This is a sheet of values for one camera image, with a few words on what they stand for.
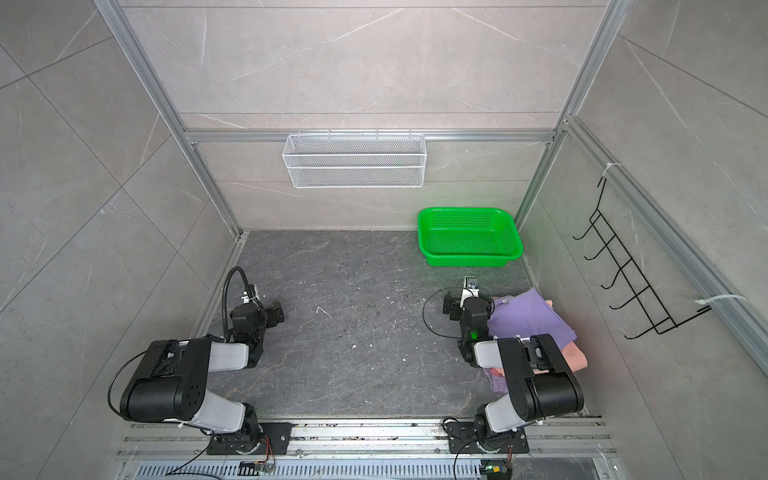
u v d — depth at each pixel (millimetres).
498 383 812
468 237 1183
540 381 449
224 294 686
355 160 1002
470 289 796
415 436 746
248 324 731
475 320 700
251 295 798
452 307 837
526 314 842
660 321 582
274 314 878
